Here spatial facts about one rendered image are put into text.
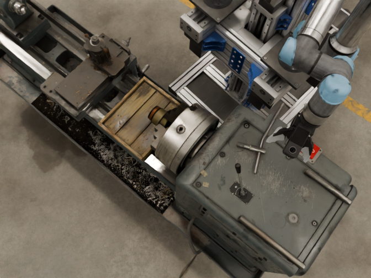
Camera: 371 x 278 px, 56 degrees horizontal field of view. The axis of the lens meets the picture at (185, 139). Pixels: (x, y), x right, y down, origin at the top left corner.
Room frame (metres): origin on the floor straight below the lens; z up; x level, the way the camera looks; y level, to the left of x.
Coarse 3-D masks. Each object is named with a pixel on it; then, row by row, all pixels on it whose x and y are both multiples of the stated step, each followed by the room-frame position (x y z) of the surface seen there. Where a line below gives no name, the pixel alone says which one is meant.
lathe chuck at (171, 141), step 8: (192, 104) 0.64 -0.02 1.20; (184, 112) 0.58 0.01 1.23; (192, 112) 0.59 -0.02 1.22; (200, 112) 0.60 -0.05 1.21; (208, 112) 0.62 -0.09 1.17; (176, 120) 0.54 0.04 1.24; (184, 120) 0.54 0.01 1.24; (192, 120) 0.55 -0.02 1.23; (200, 120) 0.55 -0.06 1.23; (168, 128) 0.51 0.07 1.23; (176, 128) 0.51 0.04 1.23; (192, 128) 0.51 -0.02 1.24; (168, 136) 0.48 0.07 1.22; (176, 136) 0.48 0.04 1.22; (184, 136) 0.48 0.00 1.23; (160, 144) 0.45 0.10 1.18; (168, 144) 0.45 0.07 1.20; (176, 144) 0.45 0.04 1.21; (160, 152) 0.42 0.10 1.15; (168, 152) 0.42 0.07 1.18; (176, 152) 0.42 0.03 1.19; (160, 160) 0.41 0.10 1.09; (168, 160) 0.40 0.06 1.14; (168, 168) 0.38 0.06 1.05
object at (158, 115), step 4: (156, 108) 0.64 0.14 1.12; (160, 108) 0.65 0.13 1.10; (152, 112) 0.62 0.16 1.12; (156, 112) 0.62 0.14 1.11; (160, 112) 0.62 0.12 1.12; (164, 112) 0.63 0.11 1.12; (148, 116) 0.61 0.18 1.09; (152, 116) 0.60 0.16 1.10; (156, 116) 0.60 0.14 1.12; (160, 116) 0.60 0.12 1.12; (152, 120) 0.59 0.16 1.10; (156, 120) 0.59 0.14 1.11; (160, 120) 0.59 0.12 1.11; (164, 120) 0.59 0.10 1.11; (156, 124) 0.57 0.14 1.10; (164, 124) 0.57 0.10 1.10; (168, 124) 0.59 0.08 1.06
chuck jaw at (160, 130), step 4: (160, 124) 0.57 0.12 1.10; (156, 128) 0.55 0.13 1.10; (160, 128) 0.55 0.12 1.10; (164, 128) 0.55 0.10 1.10; (156, 132) 0.53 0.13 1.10; (160, 132) 0.53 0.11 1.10; (164, 132) 0.53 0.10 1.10; (156, 136) 0.51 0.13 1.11; (160, 136) 0.51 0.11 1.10; (156, 140) 0.49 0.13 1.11; (152, 144) 0.47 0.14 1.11; (156, 144) 0.47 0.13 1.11; (152, 148) 0.46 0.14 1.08; (156, 156) 0.43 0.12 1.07
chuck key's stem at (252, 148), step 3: (237, 144) 0.45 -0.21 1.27; (240, 144) 0.45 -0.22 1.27; (243, 144) 0.45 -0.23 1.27; (246, 147) 0.44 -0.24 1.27; (249, 147) 0.44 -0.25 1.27; (252, 147) 0.44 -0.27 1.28; (255, 147) 0.44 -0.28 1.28; (258, 147) 0.44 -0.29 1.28; (252, 150) 0.43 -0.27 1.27; (255, 150) 0.43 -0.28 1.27; (258, 150) 0.43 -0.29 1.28; (261, 150) 0.43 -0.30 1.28; (264, 150) 0.43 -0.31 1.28; (264, 153) 0.42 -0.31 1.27
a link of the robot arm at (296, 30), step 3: (303, 21) 0.97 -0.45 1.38; (300, 24) 0.96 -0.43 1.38; (297, 27) 0.95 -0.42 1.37; (300, 27) 0.94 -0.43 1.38; (294, 30) 0.95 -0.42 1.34; (297, 30) 0.93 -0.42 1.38; (294, 33) 0.93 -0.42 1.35; (297, 33) 0.92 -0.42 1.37; (327, 33) 0.93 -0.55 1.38; (291, 36) 0.94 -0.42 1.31; (294, 36) 0.92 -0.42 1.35; (327, 36) 0.91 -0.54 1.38; (324, 39) 0.89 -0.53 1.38; (321, 42) 0.88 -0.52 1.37; (324, 42) 0.88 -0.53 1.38; (321, 45) 0.87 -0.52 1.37
